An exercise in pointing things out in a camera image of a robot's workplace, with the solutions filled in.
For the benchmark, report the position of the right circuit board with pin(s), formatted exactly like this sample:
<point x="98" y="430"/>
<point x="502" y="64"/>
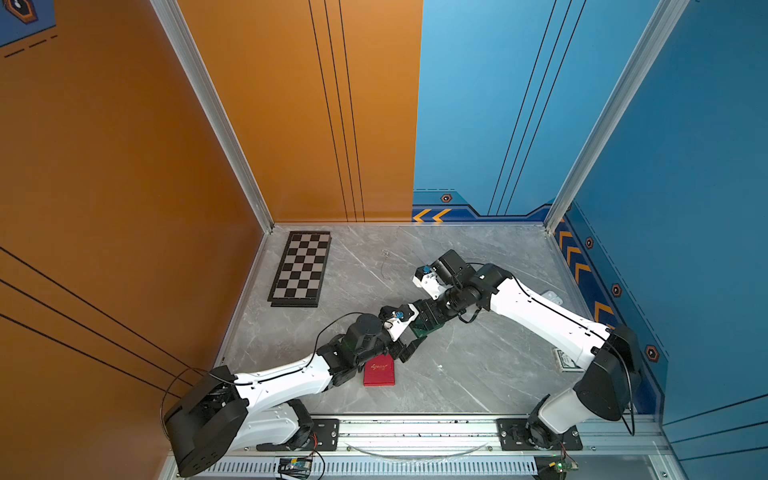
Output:
<point x="551" y="468"/>

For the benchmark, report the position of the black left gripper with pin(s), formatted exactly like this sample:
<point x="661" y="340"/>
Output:
<point x="400" y="350"/>

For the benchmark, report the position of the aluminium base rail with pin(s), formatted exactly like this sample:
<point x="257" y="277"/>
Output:
<point x="436" y="436"/>

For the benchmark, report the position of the clear plastic earphone case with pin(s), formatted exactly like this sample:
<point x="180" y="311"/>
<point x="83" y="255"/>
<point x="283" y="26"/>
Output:
<point x="552" y="297"/>

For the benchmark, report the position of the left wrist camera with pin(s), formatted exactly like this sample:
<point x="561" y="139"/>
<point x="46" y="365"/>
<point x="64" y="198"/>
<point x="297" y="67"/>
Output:
<point x="396" y="319"/>

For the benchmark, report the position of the green booklet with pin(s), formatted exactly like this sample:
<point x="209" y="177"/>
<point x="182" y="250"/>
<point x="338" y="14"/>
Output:
<point x="425" y="323"/>

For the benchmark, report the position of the black white chessboard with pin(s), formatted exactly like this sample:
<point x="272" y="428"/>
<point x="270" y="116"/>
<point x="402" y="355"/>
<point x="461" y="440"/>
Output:
<point x="299" y="277"/>

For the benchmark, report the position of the aluminium corner post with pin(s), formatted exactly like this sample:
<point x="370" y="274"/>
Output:
<point x="655" y="35"/>
<point x="176" y="29"/>

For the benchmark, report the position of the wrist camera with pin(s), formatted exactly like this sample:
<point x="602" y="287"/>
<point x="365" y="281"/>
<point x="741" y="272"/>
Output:
<point x="396" y="319"/>
<point x="448" y="271"/>

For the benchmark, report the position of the left circuit board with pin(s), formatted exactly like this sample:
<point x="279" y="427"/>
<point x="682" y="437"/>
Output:
<point x="295" y="468"/>

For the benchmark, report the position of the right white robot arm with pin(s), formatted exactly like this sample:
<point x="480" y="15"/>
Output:
<point x="609" y="356"/>

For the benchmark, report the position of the aluminium corner post left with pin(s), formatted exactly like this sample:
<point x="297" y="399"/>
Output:
<point x="176" y="29"/>

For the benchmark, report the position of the red booklet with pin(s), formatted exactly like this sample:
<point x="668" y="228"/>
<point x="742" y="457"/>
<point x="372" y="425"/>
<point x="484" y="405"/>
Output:
<point x="379" y="372"/>

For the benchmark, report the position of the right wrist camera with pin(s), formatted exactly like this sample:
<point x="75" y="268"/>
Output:
<point x="448" y="271"/>

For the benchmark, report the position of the circuit board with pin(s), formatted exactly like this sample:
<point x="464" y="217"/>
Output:
<point x="295" y="468"/>
<point x="551" y="468"/>

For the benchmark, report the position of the playing card deck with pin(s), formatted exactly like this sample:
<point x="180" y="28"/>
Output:
<point x="565" y="364"/>

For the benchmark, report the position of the aluminium corner post right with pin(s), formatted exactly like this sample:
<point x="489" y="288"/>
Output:
<point x="655" y="35"/>

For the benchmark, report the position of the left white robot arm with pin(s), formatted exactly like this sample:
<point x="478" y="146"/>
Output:
<point x="225" y="411"/>

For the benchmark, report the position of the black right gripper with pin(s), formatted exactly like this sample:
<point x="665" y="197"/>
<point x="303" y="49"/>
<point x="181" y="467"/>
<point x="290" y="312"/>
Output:
<point x="429" y="304"/>

